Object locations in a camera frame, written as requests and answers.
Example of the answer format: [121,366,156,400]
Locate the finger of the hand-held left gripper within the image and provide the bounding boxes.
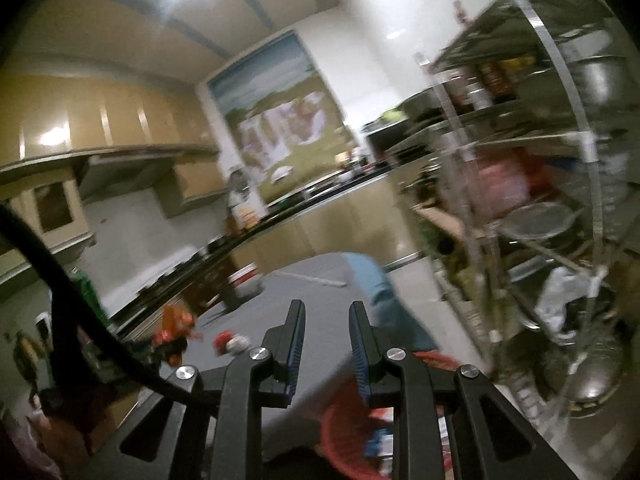
[122,337,188,367]

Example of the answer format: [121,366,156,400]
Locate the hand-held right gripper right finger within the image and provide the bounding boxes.
[348,301,576,480]

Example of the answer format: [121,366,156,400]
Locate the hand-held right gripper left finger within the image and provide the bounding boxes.
[92,300,307,480]

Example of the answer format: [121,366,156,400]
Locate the orange red snack packet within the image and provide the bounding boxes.
[152,305,203,367]

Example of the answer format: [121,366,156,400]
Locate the blue table cover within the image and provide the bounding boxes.
[345,254,437,352]

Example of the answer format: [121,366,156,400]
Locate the red white wrapper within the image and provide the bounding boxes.
[212,330,251,358]

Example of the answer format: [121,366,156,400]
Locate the white thin rod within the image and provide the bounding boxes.
[277,271,347,289]

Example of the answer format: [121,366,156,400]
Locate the gas stove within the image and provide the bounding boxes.
[140,255,231,301]

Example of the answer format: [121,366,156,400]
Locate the white bowl with red rim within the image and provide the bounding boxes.
[227,267,266,293]

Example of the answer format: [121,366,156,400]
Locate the green thermos flask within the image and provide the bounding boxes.
[70,267,108,322]

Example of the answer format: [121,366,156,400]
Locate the beige lower cabinets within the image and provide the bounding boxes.
[110,170,436,331]

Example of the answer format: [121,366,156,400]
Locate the beige cabinets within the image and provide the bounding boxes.
[0,75,221,171]
[110,170,436,331]

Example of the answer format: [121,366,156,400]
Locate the range hood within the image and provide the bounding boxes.
[0,145,221,196]

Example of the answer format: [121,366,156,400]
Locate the white plastic bag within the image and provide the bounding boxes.
[537,266,601,341]

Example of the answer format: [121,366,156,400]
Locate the round steel pot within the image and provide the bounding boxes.
[560,345,626,406]

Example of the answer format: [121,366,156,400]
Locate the beige upper cabinets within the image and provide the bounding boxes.
[0,75,221,171]

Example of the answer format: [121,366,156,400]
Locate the metal shelf rack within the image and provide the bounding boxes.
[390,0,640,426]

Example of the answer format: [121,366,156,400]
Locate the black cable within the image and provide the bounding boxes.
[0,202,201,406]

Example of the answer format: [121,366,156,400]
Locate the small beige wall cabinet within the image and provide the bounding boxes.
[152,160,226,213]

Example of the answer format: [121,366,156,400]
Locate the glass-door wall cabinet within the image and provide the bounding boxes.
[10,170,96,256]

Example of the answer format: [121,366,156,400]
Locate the waterfall wall poster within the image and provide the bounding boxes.
[207,30,353,206]

